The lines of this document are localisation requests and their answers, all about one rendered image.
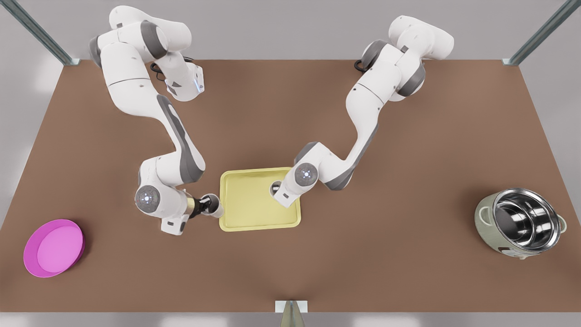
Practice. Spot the white IKEA cup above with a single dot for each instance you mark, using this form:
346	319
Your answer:
216	210
275	188

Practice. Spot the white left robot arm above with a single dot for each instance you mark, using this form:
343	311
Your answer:
372	100

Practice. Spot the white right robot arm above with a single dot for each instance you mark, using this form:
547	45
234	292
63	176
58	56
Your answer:
131	86

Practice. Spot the yellow rectangular tray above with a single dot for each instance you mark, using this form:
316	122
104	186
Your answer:
247	204

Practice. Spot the pink round bowl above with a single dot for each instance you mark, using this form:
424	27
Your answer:
53	249

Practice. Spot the green steel-lined cooker pot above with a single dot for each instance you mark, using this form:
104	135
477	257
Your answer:
522	222

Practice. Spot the silver frame post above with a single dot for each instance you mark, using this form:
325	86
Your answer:
38	32
291	313
542	32

